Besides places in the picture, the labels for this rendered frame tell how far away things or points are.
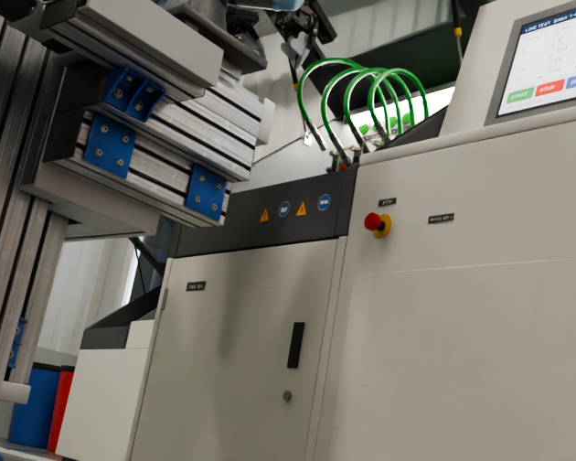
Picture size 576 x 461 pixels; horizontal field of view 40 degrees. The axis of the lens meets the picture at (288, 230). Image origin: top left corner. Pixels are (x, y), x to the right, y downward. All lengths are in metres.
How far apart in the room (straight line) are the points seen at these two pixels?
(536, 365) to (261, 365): 0.69
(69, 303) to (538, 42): 7.92
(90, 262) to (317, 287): 7.98
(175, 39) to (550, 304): 0.74
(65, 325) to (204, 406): 7.49
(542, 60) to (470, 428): 0.92
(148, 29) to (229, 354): 0.90
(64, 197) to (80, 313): 8.13
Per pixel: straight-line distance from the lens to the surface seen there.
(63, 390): 7.66
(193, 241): 2.17
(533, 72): 1.94
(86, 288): 9.58
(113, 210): 1.49
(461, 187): 1.55
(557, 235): 1.40
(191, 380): 2.01
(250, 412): 1.81
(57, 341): 9.39
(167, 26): 1.30
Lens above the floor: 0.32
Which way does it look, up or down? 16 degrees up
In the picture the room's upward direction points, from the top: 10 degrees clockwise
